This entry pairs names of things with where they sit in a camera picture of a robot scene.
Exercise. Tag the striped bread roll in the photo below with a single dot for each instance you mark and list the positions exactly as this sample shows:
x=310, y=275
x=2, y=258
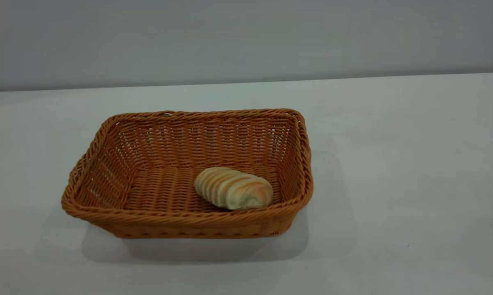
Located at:
x=233, y=188

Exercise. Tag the orange woven wicker basket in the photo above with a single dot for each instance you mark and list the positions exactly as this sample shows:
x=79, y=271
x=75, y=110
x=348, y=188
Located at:
x=156, y=192

